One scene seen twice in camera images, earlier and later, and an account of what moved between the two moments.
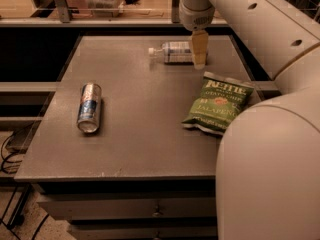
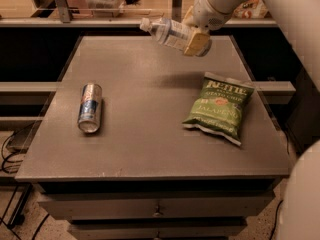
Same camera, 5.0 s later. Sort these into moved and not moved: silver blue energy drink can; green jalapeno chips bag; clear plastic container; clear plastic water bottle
Moved: clear plastic water bottle
Not moved: green jalapeno chips bag; clear plastic container; silver blue energy drink can
